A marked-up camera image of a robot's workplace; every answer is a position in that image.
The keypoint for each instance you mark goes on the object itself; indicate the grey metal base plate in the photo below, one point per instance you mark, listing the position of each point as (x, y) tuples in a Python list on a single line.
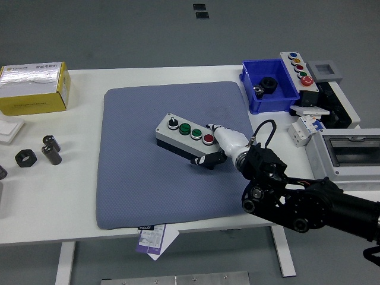
[(178, 279)]

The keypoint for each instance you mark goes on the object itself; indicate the white distribution box with window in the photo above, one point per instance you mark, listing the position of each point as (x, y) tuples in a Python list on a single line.
[(320, 160)]

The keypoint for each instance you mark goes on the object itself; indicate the grey square frame box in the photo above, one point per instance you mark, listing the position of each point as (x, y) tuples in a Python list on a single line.
[(332, 75)]

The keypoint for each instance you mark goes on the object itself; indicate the black floor outlet cover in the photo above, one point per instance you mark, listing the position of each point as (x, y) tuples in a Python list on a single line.
[(202, 15), (199, 6)]

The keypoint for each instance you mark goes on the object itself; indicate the white five-button control box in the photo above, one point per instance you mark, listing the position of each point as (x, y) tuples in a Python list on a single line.
[(300, 69)]

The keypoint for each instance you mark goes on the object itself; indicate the black and white rail device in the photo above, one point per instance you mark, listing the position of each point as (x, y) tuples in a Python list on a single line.
[(341, 101)]

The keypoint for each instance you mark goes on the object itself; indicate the purple and white mat label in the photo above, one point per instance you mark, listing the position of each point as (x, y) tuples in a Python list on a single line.
[(148, 240)]

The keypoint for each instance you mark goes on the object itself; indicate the blue-grey table mat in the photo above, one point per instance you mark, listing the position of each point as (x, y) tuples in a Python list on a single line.
[(148, 184)]

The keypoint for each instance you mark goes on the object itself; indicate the white circuit breaker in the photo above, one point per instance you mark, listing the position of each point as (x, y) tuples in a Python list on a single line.
[(302, 130)]

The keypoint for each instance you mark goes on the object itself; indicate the yellow cardboard box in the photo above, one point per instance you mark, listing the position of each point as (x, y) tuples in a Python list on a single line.
[(29, 102)]

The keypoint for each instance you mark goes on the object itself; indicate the black hex nut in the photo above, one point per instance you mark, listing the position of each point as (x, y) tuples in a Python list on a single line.
[(20, 158), (268, 84)]

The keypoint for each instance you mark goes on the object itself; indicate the metal bevel gear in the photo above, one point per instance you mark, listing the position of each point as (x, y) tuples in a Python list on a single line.
[(259, 92)]

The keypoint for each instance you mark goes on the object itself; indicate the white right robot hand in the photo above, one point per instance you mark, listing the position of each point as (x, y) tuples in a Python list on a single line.
[(230, 141)]

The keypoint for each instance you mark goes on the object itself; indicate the grey four-button control box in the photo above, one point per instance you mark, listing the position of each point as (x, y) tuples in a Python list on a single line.
[(166, 133)]

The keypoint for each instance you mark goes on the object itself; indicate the blue plastic bin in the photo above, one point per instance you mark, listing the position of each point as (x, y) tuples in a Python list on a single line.
[(273, 102)]

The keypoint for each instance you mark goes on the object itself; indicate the white wall switch plate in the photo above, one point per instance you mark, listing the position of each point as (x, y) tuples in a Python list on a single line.
[(308, 110)]

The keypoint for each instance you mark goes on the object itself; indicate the white table leg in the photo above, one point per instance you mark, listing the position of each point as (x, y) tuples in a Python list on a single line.
[(65, 264), (285, 255)]

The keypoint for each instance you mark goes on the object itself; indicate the white card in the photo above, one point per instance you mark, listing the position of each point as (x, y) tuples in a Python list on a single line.
[(170, 237)]

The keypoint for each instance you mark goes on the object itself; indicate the white foam tray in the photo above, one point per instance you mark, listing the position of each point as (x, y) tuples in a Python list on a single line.
[(9, 129)]

